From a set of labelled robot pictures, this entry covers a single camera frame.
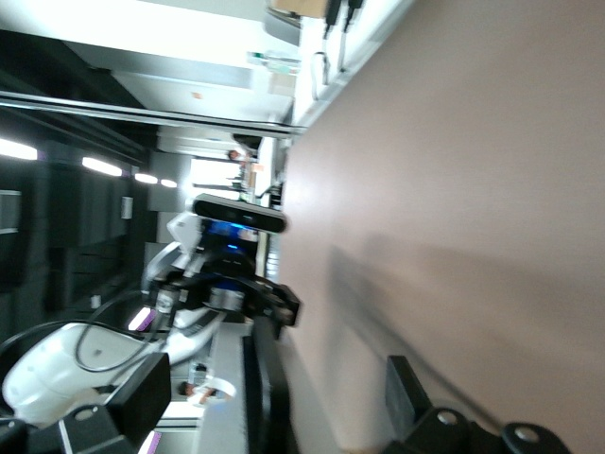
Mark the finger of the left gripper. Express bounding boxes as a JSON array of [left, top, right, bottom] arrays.
[[149, 276, 185, 316], [264, 283, 302, 327]]

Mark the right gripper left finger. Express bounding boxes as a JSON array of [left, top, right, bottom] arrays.
[[0, 352, 172, 454]]

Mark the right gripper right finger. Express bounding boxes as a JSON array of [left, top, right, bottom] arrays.
[[377, 355, 576, 454]]

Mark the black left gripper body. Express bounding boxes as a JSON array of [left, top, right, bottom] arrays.
[[179, 253, 270, 311]]

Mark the black drawer handle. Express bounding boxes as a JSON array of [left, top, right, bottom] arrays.
[[241, 324, 290, 454]]

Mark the white notched board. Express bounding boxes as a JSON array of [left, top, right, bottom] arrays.
[[196, 321, 332, 454]]

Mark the checkerboard calibration board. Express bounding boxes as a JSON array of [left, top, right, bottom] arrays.
[[0, 190, 23, 234]]

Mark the brown table cover sheet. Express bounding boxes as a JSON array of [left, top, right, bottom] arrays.
[[278, 0, 605, 454]]

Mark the brown cardboard box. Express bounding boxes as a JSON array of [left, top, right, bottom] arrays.
[[271, 0, 330, 18]]

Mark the black left camera mount bracket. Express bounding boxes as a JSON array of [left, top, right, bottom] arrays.
[[200, 218, 261, 256]]

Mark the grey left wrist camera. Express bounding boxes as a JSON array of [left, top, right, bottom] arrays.
[[192, 192, 288, 235]]

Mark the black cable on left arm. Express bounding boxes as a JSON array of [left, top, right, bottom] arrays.
[[0, 288, 164, 375]]

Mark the aluminium frame beam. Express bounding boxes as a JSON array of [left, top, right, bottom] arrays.
[[0, 89, 308, 139]]

